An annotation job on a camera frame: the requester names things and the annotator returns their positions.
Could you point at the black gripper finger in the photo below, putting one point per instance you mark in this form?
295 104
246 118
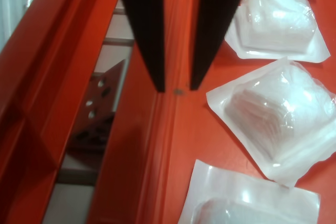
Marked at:
212 24
147 24

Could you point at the clear gauze bandage pack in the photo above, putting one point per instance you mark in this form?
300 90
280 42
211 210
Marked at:
236 195
275 119
278 24

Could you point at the red plastic crate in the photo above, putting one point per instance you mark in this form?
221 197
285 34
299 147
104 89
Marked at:
162 155
52 51

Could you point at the clear syringe pack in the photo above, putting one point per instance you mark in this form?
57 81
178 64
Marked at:
15 3

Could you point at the metal angle bracket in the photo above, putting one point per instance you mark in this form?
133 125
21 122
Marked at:
97 108

